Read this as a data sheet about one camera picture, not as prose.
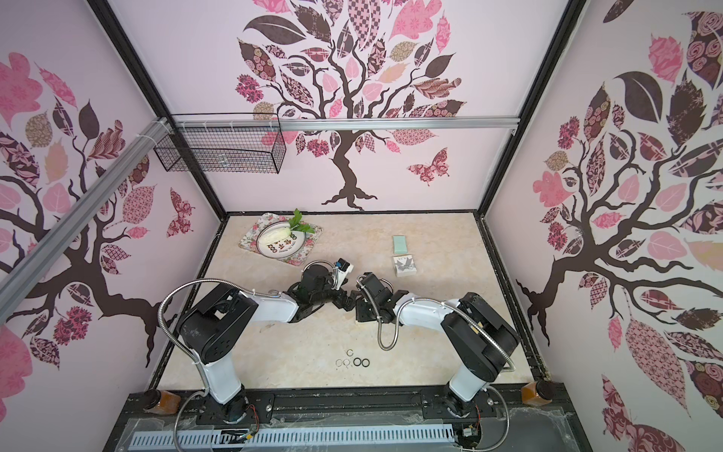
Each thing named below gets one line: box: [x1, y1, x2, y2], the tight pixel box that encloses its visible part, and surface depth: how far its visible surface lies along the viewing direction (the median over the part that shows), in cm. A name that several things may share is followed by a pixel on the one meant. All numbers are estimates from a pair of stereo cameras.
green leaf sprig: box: [288, 208, 316, 234], surface depth 116 cm
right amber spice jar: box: [520, 379, 556, 406], surface depth 75 cm
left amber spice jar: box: [143, 388, 182, 416], surface depth 71 cm
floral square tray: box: [284, 225, 323, 267], surface depth 110 cm
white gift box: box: [393, 254, 418, 277], surface depth 102 cm
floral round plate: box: [256, 220, 307, 259], surface depth 110 cm
